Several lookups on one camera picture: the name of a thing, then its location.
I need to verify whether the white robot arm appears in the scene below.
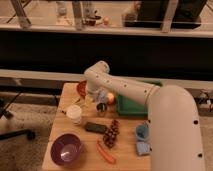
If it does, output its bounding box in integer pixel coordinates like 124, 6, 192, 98
84, 61, 206, 171

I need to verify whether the red bowl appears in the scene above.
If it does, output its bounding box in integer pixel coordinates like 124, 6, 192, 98
77, 80, 87, 97

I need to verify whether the purple bowl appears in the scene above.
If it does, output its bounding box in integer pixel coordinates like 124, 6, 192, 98
50, 134, 83, 167

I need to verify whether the orange peach fruit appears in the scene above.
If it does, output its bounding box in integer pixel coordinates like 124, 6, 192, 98
107, 93, 115, 105

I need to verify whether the striped small cup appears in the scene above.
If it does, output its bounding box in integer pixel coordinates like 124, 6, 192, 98
96, 103, 107, 114

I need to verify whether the green plastic tray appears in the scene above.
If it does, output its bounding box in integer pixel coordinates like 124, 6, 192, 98
116, 81, 162, 117

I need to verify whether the white plastic cup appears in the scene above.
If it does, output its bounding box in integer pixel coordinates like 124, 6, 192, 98
66, 105, 82, 124

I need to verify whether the black rectangular remote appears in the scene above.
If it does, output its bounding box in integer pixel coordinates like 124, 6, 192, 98
85, 122, 107, 134

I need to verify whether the wooden spatula piece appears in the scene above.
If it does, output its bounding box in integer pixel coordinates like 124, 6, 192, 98
58, 98, 84, 113

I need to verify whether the purple grape bunch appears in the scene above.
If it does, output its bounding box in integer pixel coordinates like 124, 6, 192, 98
103, 120, 119, 149

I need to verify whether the blue plastic cup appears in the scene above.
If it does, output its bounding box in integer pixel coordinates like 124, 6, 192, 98
135, 124, 149, 141

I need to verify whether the blue sponge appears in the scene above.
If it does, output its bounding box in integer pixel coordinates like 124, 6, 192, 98
136, 141, 150, 156

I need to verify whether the orange carrot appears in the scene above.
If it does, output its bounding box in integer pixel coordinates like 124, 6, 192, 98
96, 142, 116, 164

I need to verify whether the black office chair base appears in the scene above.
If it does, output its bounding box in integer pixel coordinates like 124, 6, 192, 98
0, 91, 37, 142

